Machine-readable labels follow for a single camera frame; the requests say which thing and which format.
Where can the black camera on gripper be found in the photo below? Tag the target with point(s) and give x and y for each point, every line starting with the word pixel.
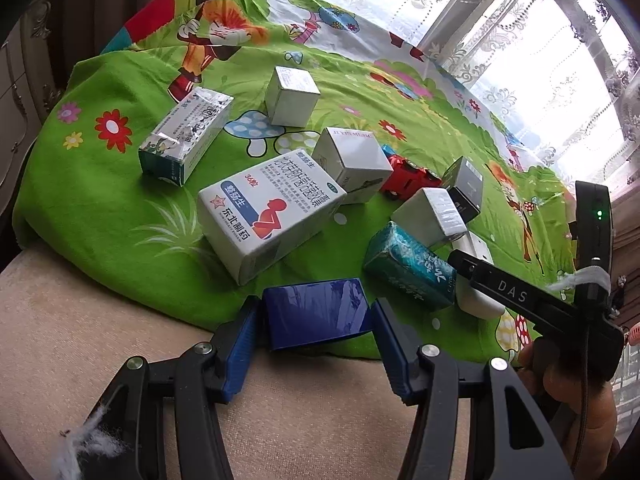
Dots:
pixel 592 230

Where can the green cartoon cloth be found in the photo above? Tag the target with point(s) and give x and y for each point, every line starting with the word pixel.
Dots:
pixel 85 195

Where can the red toy car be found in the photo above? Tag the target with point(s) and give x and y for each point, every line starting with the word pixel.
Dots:
pixel 407 177

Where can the white JI YIN MUSIC box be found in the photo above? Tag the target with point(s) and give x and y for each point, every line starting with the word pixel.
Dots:
pixel 354 160

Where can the large white medicine box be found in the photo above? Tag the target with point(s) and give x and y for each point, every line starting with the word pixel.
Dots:
pixel 257 216

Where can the silver white cube box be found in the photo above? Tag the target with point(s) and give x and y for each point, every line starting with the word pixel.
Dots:
pixel 291 97

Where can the beige sofa cushion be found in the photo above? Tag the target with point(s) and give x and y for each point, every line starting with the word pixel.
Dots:
pixel 63 338

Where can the white plastic device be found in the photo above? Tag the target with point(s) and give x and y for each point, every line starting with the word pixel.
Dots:
pixel 469 299

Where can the teal tissue pack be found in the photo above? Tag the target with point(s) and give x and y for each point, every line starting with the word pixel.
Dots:
pixel 400 260

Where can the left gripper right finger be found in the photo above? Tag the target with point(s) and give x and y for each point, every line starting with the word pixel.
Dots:
pixel 509 436

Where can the right hand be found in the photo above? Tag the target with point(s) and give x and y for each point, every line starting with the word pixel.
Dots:
pixel 601 419

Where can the black tall box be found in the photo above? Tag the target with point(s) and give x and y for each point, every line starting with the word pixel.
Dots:
pixel 465 185

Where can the white rectangular box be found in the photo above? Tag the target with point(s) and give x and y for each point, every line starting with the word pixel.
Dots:
pixel 430 217

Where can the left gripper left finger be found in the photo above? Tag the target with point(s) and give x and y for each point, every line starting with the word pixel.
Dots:
pixel 131 408

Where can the silver green medicine box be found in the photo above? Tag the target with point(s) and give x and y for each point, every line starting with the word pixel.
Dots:
pixel 178 143

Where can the blue glossy box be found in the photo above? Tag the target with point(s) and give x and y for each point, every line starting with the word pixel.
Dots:
pixel 303 315

